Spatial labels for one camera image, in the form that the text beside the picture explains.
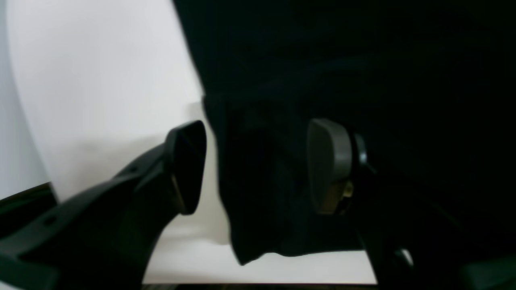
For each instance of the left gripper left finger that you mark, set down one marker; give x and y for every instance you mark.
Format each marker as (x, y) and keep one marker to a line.
(103, 237)

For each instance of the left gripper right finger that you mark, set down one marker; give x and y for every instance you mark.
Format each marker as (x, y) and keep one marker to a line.
(414, 239)

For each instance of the black T-shirt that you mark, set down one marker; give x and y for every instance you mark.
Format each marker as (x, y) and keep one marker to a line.
(429, 84)

